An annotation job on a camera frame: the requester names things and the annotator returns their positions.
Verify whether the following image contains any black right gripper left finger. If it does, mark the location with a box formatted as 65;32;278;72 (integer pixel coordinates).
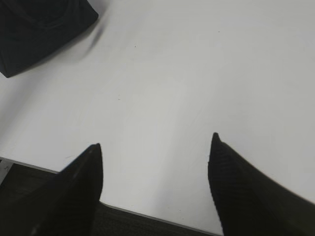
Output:
0;144;102;236

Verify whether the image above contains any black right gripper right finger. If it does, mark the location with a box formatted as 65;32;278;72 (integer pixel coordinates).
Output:
208;133;315;236

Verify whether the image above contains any navy blue lunch bag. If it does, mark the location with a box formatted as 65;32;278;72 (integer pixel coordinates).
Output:
0;0;98;78

